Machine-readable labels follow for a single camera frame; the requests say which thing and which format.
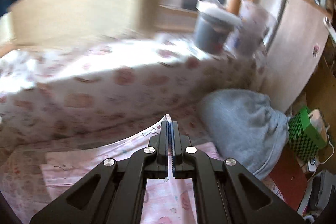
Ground pink cartoon print pants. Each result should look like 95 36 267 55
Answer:
40 114 285 224

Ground red board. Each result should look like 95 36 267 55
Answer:
269 145 307 210

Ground grey folded sweatpants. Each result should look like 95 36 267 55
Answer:
198 89 289 180

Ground pink print bed sheet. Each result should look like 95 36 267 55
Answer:
0 108 214 224

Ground green checkered box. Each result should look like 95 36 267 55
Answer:
288 106 327 162

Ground bear print bed bumper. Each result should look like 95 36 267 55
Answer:
1 34 266 154

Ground white plastic cup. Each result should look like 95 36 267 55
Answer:
225 0 277 57

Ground white cabinet door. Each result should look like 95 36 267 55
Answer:
260 0 332 112

